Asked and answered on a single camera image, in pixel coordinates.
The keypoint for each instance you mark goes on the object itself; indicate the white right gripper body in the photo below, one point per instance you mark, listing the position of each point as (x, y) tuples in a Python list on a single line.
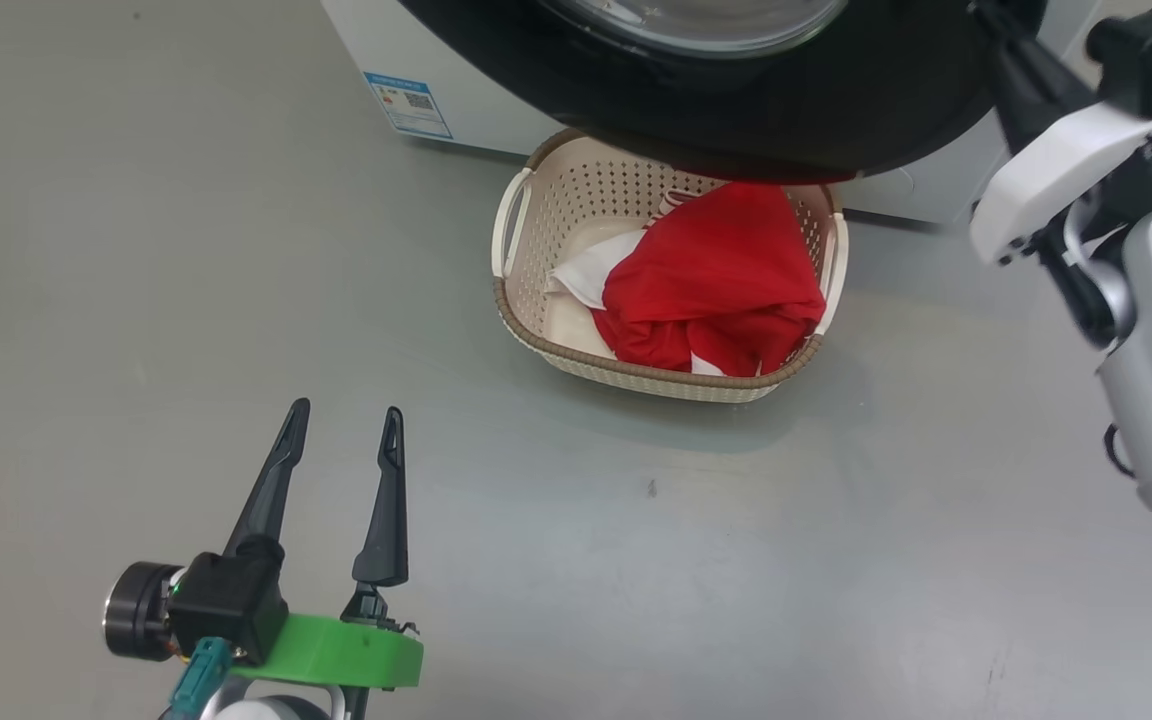
[(1046, 170)]

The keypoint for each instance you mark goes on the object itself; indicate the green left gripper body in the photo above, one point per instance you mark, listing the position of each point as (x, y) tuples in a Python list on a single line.
[(346, 655)]

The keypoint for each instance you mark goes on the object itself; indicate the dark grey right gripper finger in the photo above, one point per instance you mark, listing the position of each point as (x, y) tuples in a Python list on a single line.
[(1041, 60), (1014, 105)]

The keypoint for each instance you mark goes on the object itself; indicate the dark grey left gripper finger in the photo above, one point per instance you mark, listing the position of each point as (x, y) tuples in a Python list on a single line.
[(276, 480), (388, 520)]

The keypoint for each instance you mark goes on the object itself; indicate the dark round washing machine door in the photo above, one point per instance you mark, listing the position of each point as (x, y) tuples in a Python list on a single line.
[(786, 110)]

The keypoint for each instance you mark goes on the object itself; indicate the red jersey with white trim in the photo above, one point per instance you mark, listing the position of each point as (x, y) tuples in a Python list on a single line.
[(716, 280)]

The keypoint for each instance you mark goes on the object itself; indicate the cream perforated laundry basket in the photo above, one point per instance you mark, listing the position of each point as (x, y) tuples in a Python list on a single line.
[(586, 190)]

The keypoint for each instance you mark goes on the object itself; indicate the white front-load washing machine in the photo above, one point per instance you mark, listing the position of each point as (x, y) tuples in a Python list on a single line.
[(476, 100)]

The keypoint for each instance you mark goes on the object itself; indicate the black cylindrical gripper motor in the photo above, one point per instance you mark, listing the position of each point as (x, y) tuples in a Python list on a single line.
[(136, 610)]

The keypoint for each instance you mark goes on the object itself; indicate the blue energy label sticker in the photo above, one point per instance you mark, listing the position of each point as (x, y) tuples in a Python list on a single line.
[(408, 105)]

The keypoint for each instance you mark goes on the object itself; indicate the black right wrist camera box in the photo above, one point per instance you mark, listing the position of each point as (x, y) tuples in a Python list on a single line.
[(1146, 50)]

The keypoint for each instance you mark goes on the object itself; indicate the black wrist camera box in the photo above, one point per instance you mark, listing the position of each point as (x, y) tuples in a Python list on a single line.
[(226, 600), (1146, 50)]

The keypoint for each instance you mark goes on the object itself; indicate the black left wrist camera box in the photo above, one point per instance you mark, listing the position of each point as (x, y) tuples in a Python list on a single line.
[(226, 600)]

